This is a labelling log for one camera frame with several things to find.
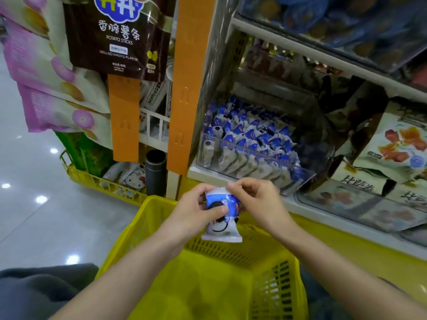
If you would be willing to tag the row of fruit print bags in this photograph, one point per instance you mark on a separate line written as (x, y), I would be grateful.
(400, 143)

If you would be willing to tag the orange shelf post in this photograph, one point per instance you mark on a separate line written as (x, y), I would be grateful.
(190, 83)

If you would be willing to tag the orange hanging strip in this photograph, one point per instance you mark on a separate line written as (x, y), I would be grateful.
(125, 120)

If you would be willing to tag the green snack bags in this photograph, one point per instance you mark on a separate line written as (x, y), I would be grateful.
(83, 153)

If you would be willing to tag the white cartoon print packet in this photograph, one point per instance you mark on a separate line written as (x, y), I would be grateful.
(133, 178)

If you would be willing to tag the black potato stick bag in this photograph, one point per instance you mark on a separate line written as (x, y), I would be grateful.
(113, 50)

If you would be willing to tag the person's left forearm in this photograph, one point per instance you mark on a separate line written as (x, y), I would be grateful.
(120, 283)

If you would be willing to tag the yellow plastic shopping basket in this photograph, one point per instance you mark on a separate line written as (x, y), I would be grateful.
(200, 283)

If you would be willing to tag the yellow floor basket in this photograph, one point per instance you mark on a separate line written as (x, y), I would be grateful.
(100, 186)

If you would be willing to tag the pile of blue snack packets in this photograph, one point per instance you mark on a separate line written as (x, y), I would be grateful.
(257, 140)

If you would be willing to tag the person's right hand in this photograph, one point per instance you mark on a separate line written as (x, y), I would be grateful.
(263, 203)

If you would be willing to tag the row of small brown packets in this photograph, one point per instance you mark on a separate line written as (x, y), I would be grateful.
(280, 63)

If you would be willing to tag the store shelf with yellow base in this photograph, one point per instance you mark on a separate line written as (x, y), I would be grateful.
(373, 263)

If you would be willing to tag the white card packet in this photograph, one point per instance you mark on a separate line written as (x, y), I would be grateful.
(155, 93)

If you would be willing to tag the person's left hand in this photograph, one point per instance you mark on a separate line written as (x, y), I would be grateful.
(183, 220)

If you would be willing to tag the grey trousers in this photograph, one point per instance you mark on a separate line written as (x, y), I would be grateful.
(33, 293)

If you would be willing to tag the person's right forearm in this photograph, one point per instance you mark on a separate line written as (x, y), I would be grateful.
(347, 283)

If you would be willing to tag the dark grey cylinder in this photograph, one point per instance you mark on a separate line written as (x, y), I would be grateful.
(156, 173)

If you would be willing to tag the purple white snack bag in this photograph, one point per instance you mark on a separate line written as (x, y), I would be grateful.
(53, 113)
(40, 63)
(33, 16)

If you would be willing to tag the blue white snack packet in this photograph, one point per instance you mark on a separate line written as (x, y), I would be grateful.
(223, 226)

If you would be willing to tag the clear plastic bin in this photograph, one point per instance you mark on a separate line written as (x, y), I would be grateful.
(207, 156)
(347, 210)

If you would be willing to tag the pile of blue jelly cups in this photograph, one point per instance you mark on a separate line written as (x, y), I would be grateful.
(320, 16)

